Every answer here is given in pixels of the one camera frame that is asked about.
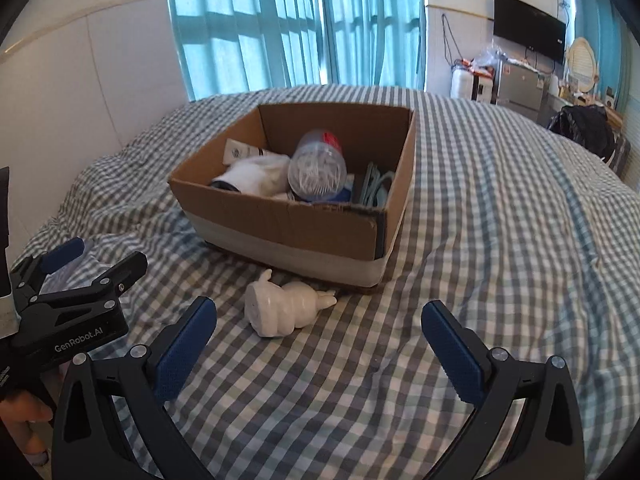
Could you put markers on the cardboard box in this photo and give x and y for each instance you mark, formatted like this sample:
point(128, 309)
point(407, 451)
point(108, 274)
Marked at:
point(280, 240)

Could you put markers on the clear cotton swab jar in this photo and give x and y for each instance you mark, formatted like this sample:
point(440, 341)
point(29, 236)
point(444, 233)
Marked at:
point(317, 165)

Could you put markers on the black jacket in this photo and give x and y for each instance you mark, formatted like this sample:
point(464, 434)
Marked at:
point(585, 130)

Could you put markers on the white squeeze tube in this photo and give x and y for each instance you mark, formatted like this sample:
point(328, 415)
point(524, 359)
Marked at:
point(245, 151)

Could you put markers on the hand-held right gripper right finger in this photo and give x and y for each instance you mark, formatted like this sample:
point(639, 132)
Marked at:
point(450, 355)

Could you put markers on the white rabbit figurine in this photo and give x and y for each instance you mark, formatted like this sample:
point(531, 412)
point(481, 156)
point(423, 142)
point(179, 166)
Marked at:
point(280, 310)

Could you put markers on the white oval mirror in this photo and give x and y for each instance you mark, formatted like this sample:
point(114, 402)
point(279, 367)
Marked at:
point(582, 62)

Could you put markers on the grey-green plastic clip tool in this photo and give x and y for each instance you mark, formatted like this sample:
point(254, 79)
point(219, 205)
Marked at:
point(374, 187)

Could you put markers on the blue packet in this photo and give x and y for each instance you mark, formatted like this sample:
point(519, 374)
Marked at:
point(337, 195)

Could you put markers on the blue window curtain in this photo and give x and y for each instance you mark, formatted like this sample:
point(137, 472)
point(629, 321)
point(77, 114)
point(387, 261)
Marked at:
point(600, 10)
point(240, 30)
point(375, 25)

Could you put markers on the person's left hand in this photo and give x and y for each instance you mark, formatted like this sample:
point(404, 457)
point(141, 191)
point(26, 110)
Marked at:
point(22, 407)

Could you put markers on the black wall television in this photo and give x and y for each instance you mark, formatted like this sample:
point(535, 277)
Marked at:
point(530, 25)

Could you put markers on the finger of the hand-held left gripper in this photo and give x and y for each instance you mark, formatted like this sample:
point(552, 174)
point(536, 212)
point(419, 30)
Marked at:
point(112, 275)
point(62, 251)

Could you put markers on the silver small fridge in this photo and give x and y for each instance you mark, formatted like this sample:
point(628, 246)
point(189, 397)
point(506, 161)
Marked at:
point(520, 90)

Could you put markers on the white suitcase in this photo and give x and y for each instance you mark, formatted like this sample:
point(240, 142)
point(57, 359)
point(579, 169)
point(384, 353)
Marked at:
point(467, 85)

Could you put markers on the white cloth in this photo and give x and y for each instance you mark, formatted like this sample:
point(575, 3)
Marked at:
point(250, 175)

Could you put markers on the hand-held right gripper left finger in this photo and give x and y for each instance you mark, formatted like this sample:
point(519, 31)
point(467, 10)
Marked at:
point(182, 355)

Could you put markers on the checked bed sheet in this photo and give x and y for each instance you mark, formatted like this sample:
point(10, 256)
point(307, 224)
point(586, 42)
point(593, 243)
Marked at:
point(475, 285)

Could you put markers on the clear plastic bag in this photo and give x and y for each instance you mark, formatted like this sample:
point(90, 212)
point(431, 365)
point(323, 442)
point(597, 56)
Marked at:
point(487, 55)

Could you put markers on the grey suitcase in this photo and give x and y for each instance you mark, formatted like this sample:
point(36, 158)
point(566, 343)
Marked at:
point(620, 155)

